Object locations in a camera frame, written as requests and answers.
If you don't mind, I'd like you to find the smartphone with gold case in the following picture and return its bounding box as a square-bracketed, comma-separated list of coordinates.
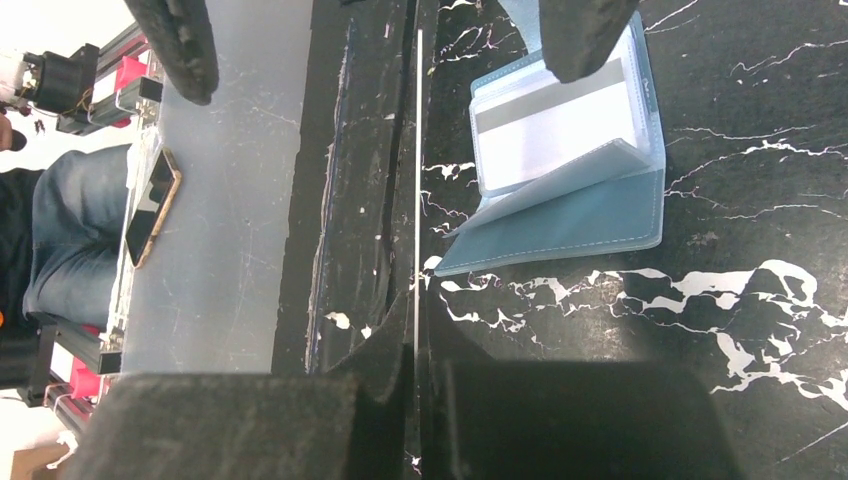
[124, 147, 182, 268]

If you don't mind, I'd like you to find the blue leather card holder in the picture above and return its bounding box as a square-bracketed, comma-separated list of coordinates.
[435, 2, 666, 276]

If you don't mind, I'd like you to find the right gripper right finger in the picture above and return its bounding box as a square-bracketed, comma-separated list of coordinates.
[418, 298, 742, 479]

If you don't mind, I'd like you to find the seated person in jeans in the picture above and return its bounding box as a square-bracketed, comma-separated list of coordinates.
[1, 144, 130, 388]

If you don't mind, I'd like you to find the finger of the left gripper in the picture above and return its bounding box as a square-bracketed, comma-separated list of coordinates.
[125, 0, 219, 106]
[538, 0, 639, 83]

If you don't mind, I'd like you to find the white credit card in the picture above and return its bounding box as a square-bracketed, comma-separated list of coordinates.
[413, 28, 424, 362]

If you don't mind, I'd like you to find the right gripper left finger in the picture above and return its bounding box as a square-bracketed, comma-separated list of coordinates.
[63, 294, 412, 479]

